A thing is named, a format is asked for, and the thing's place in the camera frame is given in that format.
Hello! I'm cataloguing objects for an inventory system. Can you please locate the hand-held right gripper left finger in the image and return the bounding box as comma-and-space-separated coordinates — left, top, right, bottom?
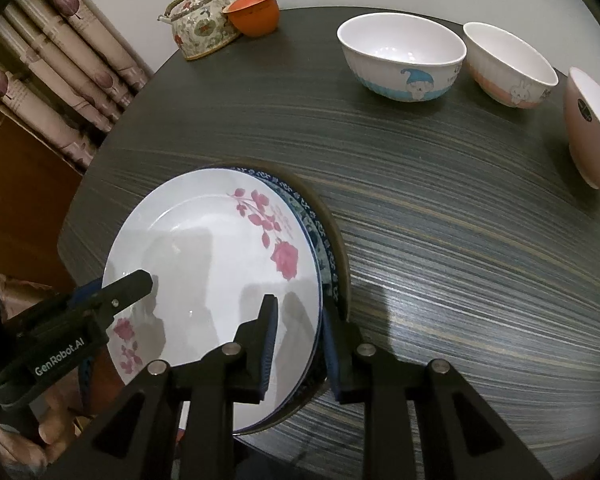
45, 294, 281, 480

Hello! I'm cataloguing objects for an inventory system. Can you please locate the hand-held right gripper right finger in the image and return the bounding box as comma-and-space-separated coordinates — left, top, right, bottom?
321, 309, 556, 480

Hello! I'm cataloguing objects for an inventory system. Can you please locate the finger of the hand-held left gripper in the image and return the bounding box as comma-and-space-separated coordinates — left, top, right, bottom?
79, 354, 95, 397
69, 269, 154, 322

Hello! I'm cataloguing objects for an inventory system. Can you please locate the white plate with pink flowers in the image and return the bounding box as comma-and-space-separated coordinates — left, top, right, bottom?
101, 167, 325, 433

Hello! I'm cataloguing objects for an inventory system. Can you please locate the small blue floral plate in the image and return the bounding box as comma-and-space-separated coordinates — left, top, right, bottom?
225, 166, 334, 411

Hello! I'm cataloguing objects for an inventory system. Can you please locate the white bowl with blue gnome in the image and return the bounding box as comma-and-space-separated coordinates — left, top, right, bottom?
336, 12, 467, 102

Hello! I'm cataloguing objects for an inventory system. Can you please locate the white bowl with pink rabbit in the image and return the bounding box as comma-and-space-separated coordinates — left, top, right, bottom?
462, 21, 559, 109

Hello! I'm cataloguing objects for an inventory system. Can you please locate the large pink bowl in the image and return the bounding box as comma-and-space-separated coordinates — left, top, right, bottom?
564, 66, 600, 190

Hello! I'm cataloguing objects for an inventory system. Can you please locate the person's left hand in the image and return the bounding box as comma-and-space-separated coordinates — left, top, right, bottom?
0, 385, 88, 480

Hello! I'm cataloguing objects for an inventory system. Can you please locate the beige patterned curtain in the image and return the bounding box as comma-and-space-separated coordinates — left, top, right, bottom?
0, 0, 153, 171

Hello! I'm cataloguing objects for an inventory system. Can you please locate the floral ceramic teapot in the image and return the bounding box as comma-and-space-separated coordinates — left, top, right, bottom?
156, 0, 243, 62

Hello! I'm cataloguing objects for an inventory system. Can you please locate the orange tea cup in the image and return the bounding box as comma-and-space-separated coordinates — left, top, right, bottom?
222, 0, 281, 38

